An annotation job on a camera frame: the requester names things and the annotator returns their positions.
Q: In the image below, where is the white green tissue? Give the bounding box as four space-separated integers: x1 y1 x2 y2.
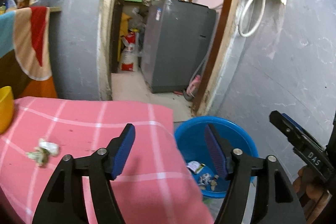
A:
26 138 60 167

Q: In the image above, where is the white red wrapper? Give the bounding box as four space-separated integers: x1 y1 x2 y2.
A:
198 173 219 191

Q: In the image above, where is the person's right hand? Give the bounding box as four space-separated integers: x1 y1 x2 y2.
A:
292 166 332 224

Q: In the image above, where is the pink checked tablecloth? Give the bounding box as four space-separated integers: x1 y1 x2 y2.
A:
1 97 214 223

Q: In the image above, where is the blue plastic bucket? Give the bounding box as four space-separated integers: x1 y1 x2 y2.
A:
174 116 259 182

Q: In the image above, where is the yellow plastic bowl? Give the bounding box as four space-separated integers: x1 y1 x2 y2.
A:
0 86 14 134

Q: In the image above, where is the grey washing machine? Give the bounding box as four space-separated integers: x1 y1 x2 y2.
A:
141 0 217 93

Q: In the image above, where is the red white rice bag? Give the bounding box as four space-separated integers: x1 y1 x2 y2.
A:
120 31 138 72

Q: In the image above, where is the teal orange red towel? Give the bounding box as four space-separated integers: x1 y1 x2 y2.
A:
1 6 52 81

